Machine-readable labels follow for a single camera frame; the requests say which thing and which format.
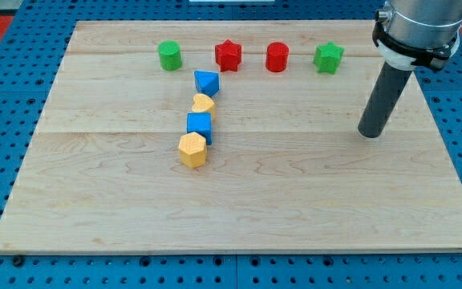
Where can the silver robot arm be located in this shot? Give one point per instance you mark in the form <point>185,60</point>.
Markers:
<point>418,33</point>

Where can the wooden board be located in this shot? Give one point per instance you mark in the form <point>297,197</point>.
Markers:
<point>287,173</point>

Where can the blue triangle block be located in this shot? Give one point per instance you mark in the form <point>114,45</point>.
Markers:
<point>207,82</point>

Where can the blue cube block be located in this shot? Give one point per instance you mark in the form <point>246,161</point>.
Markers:
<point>201,123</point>

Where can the yellow hexagon block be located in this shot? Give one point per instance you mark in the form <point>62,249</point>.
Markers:
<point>192,149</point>

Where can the yellow heart block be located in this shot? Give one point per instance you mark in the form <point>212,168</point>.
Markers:
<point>204,103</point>

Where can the red star block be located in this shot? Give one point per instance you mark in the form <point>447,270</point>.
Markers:
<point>228,55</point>

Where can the red cylinder block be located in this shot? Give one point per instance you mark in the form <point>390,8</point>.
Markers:
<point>276,57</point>

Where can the green cylinder block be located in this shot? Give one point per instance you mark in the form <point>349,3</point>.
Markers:
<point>170,56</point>

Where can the green star block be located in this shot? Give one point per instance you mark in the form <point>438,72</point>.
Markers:
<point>327,57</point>

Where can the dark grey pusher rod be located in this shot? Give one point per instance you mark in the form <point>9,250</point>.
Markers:
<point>382,101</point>

